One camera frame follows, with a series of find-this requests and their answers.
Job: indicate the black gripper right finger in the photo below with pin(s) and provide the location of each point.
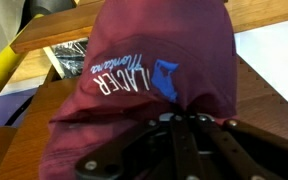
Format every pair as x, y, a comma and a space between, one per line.
250, 146

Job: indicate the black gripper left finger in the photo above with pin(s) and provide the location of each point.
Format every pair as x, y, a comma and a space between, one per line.
124, 146

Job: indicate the maroon printed t-shirt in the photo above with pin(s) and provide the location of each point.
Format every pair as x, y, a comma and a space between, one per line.
150, 40

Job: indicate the yellow plastic bat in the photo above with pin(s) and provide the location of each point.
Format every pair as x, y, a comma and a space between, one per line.
0, 73

